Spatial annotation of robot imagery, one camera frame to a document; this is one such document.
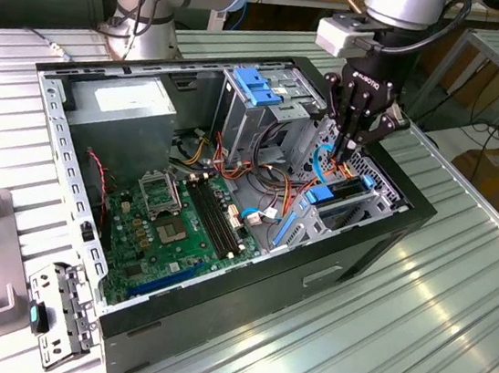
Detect CPU socket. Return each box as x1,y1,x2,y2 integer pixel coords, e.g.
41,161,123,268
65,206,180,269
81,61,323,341
151,212,192,250

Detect black camera cable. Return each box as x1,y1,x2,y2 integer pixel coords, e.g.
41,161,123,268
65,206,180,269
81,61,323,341
363,0,475,67

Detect orange red wire bundle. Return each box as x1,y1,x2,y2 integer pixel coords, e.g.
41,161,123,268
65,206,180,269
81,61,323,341
205,131,302,212

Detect grey metal disk bay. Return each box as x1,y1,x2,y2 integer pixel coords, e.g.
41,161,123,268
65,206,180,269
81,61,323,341
267,151,414,270

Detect black clip teal tab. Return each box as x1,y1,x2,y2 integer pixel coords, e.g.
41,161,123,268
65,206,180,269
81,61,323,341
24,298,55,337

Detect black wire bundle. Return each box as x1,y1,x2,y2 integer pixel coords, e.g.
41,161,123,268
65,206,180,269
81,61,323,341
249,118,300,188

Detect grey power supply unit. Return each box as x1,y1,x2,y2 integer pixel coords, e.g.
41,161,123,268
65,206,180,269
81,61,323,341
55,66,182,195

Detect green motherboard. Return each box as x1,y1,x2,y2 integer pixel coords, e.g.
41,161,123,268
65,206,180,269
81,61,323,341
93,161,274,324

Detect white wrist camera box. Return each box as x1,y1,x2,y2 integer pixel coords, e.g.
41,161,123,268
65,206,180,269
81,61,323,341
313,14,379,64

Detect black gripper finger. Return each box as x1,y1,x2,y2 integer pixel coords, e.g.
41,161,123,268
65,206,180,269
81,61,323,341
342,97,413,171
313,70,359,163

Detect blue expansion slot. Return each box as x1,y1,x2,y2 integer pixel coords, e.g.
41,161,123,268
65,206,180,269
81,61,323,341
127,256,199,305

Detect blue data wire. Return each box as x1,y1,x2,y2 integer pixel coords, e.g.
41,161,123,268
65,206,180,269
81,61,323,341
311,141,338,185

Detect yellow orange wire bundle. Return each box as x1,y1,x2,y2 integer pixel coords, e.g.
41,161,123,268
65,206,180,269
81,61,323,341
182,135,209,168

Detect black case fan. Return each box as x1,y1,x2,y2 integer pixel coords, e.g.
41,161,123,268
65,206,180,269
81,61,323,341
69,145,124,254

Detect blue plastic drive latch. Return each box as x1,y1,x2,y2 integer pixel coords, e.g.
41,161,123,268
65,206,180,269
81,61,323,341
229,64,287,111

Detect orange power wire black plug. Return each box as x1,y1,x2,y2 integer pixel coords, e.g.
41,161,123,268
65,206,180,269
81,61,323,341
286,152,360,219

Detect grey metal retainer bracket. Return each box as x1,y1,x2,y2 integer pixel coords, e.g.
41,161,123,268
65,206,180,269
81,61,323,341
16,257,111,373

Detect black RAM slot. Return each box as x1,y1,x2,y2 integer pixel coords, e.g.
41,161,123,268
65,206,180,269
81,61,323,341
182,180,238,259
193,179,251,258
188,180,244,258
177,181,234,260

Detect grey metal drive cage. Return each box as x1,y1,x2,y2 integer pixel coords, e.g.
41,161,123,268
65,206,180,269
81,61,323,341
208,57,335,181

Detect metal socket cover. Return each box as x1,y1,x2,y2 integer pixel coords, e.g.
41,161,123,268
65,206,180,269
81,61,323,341
133,166,187,223

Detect red black fan wire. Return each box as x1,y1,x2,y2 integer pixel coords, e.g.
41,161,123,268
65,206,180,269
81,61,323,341
76,149,116,226

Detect black open PC case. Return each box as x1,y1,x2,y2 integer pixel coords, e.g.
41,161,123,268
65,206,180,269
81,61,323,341
0,21,456,373

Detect hard disk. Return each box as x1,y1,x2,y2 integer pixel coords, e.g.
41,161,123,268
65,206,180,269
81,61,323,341
271,163,377,258

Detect cable with silver plug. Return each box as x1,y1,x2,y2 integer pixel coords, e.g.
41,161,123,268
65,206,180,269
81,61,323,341
26,26,77,63

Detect white plug red wires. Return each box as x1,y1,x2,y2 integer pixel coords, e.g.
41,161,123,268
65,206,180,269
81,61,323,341
242,203,285,232

